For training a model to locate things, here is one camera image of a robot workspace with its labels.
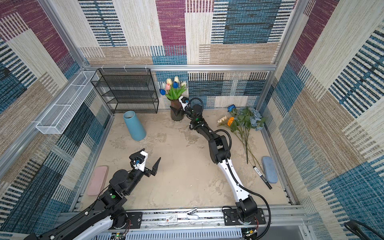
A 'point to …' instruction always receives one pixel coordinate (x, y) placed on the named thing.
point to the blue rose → (230, 107)
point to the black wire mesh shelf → (127, 90)
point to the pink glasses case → (97, 180)
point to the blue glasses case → (269, 171)
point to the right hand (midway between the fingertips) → (175, 101)
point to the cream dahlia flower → (223, 120)
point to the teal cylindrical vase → (137, 131)
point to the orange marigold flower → (230, 121)
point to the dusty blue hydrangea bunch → (246, 118)
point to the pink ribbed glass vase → (176, 103)
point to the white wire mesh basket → (57, 120)
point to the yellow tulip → (169, 81)
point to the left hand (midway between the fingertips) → (150, 151)
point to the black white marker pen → (262, 177)
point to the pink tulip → (168, 86)
